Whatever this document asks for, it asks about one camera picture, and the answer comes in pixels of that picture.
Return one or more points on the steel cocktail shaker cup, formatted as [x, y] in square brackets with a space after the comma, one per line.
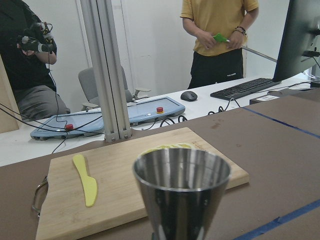
[181, 190]

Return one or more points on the right blue teach pendant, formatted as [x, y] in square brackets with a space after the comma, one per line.
[150, 110]

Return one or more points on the blue teach pendant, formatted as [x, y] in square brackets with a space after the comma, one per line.
[71, 125]
[150, 110]

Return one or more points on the lemon slice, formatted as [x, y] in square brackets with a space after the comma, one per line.
[185, 145]
[161, 147]

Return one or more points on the black computer mouse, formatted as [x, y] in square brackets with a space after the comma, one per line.
[189, 96]

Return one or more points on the black keyboard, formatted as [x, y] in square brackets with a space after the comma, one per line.
[244, 89]

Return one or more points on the grey office chair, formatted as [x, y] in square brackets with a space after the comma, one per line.
[88, 84]

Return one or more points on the yellow plastic knife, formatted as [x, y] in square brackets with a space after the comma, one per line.
[89, 183]

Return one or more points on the left blue teach pendant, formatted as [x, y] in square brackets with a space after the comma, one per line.
[71, 125]

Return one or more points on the wooden cutting board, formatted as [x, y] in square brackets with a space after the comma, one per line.
[64, 214]

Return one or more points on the person in yellow shirt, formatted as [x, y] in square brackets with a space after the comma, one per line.
[220, 29]

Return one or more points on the seated operator in black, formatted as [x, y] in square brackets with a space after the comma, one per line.
[26, 48]

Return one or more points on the wooden plank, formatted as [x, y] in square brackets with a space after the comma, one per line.
[7, 103]

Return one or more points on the black monitor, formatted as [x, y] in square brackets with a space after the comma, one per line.
[300, 44]

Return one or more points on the aluminium frame post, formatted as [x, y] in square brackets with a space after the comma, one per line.
[103, 46]

